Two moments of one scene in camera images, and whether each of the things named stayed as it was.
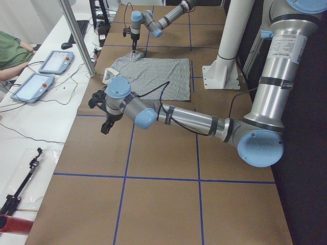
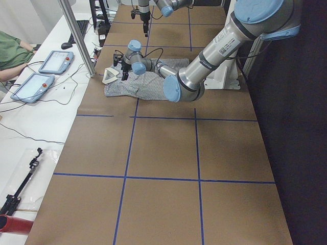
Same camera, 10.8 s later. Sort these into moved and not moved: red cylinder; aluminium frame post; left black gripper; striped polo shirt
Moved: left black gripper
Not moved: aluminium frame post; red cylinder; striped polo shirt
